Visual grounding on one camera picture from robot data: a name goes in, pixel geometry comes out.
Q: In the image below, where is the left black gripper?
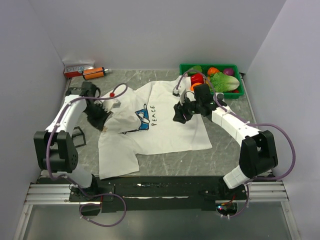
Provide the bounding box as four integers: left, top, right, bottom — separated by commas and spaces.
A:
82, 103, 111, 132

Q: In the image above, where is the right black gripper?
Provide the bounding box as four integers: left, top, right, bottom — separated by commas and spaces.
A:
172, 94, 202, 125

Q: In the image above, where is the white t-shirt flower print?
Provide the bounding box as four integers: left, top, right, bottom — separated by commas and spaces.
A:
98, 78, 212, 179

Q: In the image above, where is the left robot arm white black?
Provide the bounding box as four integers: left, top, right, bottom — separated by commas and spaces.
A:
33, 81, 109, 201

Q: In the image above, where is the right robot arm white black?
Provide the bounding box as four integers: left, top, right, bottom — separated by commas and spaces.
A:
173, 84, 278, 200

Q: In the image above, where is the toy orange slice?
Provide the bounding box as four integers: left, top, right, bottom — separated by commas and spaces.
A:
190, 82, 200, 92

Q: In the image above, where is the toy red pepper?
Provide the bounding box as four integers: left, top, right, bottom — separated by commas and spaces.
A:
190, 73, 204, 85

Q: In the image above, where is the orange cylinder tool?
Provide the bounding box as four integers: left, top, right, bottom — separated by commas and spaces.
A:
82, 67, 110, 81

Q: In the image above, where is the toy green pepper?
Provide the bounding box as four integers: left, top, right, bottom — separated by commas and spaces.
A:
187, 65, 203, 76

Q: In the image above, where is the toy lettuce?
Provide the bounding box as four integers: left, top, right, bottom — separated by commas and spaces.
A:
208, 72, 240, 93

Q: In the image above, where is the toy orange pepper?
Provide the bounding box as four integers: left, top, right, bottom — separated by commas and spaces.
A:
207, 67, 220, 76

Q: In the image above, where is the red white cardboard box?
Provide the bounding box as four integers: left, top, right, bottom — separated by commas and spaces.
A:
63, 63, 95, 79

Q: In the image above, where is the green plastic bin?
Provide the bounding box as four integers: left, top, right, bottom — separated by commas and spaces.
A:
179, 63, 244, 99

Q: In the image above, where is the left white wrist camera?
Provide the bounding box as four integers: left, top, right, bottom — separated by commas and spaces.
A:
103, 98, 121, 112

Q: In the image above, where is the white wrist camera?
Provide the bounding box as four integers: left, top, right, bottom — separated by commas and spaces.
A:
172, 85, 187, 105
103, 98, 121, 112

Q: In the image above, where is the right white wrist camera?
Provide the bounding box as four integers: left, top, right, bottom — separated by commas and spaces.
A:
172, 85, 187, 105

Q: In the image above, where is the black square frame stand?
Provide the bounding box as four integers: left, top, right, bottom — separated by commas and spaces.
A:
71, 126, 87, 148

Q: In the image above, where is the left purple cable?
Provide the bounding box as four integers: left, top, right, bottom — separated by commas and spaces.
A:
45, 82, 129, 228

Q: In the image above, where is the purple cable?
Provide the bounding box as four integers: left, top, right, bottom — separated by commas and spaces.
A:
45, 82, 129, 228
174, 68, 297, 220

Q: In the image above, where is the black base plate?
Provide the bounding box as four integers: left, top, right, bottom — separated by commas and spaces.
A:
69, 176, 247, 213

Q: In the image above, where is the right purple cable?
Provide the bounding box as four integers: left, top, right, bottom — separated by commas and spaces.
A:
174, 68, 297, 220

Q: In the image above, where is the aluminium rail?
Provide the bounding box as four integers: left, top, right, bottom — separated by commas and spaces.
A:
24, 181, 289, 205

